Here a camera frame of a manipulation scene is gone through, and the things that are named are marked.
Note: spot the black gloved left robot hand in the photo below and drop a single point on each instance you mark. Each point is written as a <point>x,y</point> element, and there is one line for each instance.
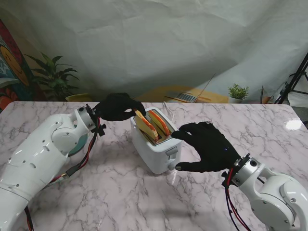
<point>115,107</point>

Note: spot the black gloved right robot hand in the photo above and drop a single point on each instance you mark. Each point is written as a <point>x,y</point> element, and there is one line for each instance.
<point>214,149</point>

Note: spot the yellow toast slice orange crust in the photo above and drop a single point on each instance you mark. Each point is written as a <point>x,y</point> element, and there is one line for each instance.
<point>146,126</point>
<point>160,121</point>

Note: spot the white two-slot toaster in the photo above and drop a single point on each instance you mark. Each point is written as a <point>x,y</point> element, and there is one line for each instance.
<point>158,158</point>

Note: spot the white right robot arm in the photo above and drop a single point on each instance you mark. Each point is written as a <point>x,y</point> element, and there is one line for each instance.
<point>272,192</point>

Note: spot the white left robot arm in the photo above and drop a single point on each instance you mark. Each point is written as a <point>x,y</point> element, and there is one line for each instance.
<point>36,156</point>

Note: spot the yellow chair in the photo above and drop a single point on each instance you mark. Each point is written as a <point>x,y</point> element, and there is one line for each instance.
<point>78,97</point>

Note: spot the yellow desk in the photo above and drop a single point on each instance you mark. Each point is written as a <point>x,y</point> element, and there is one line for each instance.
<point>156,92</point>

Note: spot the teal round plate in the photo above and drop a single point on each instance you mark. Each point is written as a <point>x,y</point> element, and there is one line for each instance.
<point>78,146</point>

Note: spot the small potted green plant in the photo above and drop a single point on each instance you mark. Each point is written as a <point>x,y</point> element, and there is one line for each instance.
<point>237,93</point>

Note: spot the open silver laptop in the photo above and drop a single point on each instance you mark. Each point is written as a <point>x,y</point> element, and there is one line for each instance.
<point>184,96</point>

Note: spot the large leafy green plant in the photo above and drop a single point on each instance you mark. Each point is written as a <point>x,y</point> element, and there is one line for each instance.
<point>55,77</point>

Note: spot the orange mug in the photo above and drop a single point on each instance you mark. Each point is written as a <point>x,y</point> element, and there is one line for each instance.
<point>267,99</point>

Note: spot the white wrinkled backdrop cloth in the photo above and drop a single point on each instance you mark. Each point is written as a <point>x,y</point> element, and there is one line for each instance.
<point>144,36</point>

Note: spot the black tripod stand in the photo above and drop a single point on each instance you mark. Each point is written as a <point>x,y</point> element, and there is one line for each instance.
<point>294,79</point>

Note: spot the colourful mural banner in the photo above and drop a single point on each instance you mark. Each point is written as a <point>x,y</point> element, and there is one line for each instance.
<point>9,65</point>

